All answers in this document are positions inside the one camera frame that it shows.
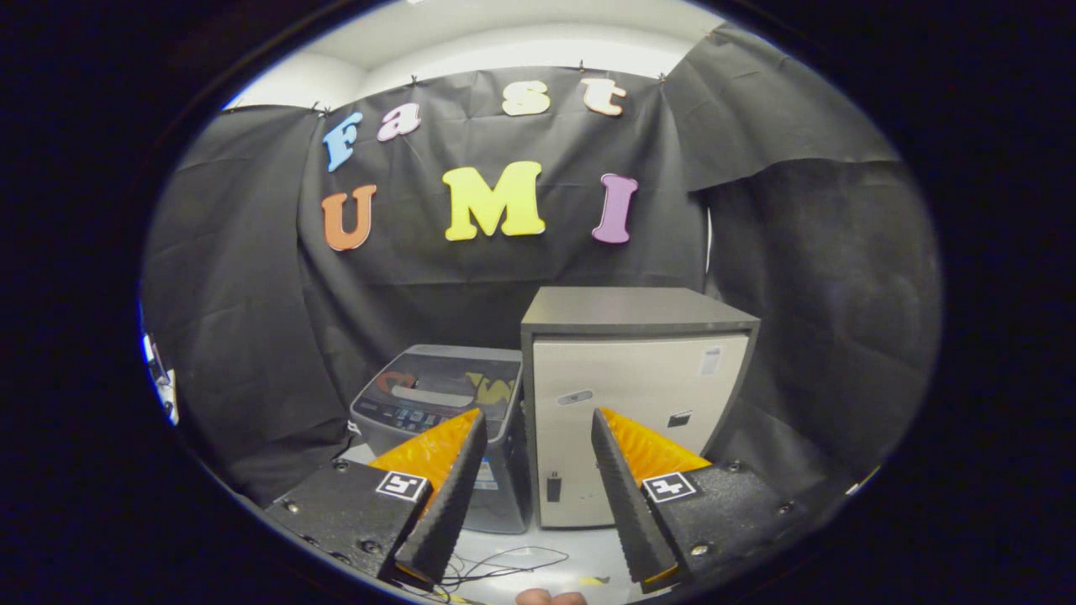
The cardboard piece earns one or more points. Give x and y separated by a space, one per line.
862 481

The grey washing machine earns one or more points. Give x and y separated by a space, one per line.
504 504

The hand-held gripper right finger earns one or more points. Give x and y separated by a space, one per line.
626 504

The white and blue equipment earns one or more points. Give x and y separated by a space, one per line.
164 391

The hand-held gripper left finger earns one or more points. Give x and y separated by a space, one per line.
450 521

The yellow floor tape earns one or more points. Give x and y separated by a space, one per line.
594 581

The beige cabinet with dark frame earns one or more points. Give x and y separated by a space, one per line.
622 378

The black backdrop cloth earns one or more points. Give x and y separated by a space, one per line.
252 294

